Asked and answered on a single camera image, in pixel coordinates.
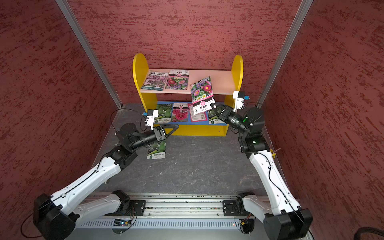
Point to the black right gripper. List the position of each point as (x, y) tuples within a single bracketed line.
[(225, 112)]

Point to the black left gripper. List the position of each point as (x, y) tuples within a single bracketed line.
[(162, 132)]

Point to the aster seed bag top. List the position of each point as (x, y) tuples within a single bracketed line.
[(202, 95)]

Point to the green gourd seed bag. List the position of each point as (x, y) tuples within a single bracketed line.
[(157, 150)]

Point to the pink flower seed bag top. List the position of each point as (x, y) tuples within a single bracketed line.
[(178, 80)]

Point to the pink flower seed bag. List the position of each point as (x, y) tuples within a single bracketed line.
[(178, 80), (180, 112)]

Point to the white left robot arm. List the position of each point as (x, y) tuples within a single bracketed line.
[(57, 215)]

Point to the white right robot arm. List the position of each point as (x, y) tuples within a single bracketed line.
[(270, 180)]

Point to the green seed bag lower right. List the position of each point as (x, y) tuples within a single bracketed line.
[(213, 118)]

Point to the pink flower seed bag lower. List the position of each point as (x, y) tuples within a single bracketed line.
[(180, 112)]

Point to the pink back-side seed bag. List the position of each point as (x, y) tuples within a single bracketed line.
[(196, 117)]

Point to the green seed bag lower left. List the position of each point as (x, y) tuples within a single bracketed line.
[(164, 113)]

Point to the yellow shelf unit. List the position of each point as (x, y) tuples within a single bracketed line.
[(224, 84)]

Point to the purple flower seed bag top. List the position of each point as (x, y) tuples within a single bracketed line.
[(155, 81)]

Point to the yellow pen cup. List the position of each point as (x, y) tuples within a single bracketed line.
[(274, 152)]

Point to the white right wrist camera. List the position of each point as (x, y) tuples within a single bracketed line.
[(239, 98)]

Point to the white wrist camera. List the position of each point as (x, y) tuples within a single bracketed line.
[(150, 116), (239, 98)]

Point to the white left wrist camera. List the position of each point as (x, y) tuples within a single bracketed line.
[(150, 116)]

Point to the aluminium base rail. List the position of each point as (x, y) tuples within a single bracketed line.
[(245, 213)]

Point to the aluminium corner post right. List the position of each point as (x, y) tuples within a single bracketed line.
[(289, 40)]

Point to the aluminium corner post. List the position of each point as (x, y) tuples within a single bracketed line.
[(79, 33), (289, 40)]

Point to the aluminium corner post left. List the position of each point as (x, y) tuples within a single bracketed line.
[(79, 33)]

